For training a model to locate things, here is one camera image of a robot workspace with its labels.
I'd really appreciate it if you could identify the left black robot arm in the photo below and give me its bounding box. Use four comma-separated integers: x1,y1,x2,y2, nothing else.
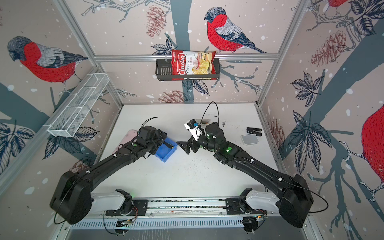
50,126,168,224

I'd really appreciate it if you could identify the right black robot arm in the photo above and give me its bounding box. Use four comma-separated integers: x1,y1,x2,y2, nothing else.
177,119,314,228

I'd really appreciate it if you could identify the blue plastic bin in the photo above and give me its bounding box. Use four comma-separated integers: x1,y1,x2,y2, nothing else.
155,138,178,163

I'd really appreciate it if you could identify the pink plastic case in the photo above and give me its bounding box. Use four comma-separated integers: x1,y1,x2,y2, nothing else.
113,130,138,158

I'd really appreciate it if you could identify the grey square box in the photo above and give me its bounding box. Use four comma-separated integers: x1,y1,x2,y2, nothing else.
241,134,259,146

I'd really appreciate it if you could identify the black stapler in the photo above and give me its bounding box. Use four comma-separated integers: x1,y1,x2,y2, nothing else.
246,127,263,137

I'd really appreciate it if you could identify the red cassava chips bag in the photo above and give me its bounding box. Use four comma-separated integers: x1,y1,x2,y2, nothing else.
172,50,216,75

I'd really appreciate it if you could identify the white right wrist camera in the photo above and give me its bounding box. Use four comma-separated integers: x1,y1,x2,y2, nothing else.
184,119,203,141

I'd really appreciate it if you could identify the aluminium front rail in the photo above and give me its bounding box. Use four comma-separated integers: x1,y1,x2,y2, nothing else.
64,196,310,218

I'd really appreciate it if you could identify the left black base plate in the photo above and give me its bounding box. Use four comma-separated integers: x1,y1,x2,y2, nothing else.
105,199,149,217

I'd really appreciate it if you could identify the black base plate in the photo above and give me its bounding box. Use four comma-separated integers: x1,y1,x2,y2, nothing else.
223,198,267,215
105,199,149,217

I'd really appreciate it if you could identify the black wall basket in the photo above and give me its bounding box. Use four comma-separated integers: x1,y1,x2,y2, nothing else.
155,58,221,81

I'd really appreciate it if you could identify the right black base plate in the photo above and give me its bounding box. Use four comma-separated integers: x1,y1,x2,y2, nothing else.
223,198,267,215

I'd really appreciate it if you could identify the white wire mesh shelf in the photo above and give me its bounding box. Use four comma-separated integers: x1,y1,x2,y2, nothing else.
48,73,110,137

